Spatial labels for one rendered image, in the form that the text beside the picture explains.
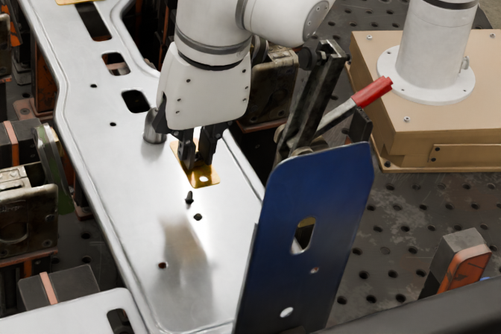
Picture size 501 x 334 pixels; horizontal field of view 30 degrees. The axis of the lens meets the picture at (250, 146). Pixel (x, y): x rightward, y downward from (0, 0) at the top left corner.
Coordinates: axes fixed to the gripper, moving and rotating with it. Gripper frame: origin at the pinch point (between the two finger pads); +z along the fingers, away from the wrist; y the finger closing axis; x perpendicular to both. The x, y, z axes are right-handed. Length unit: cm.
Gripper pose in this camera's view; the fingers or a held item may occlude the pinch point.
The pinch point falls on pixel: (197, 147)
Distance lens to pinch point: 113.4
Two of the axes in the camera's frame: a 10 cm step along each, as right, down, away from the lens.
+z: -1.4, 7.2, 6.8
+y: -9.0, 1.9, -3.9
